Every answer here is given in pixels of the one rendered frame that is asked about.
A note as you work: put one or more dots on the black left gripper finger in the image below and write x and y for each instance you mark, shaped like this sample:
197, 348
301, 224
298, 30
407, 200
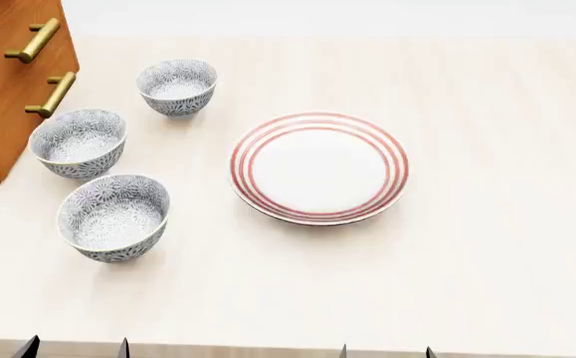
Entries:
124, 350
28, 348

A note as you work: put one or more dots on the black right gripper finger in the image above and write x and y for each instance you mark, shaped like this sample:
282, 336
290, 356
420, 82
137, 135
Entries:
343, 352
431, 353

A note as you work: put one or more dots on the blue floral patterned bowl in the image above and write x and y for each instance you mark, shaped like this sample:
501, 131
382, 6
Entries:
79, 143
177, 89
113, 218

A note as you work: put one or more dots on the white plate with red rings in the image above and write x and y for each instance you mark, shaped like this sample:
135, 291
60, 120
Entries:
319, 168

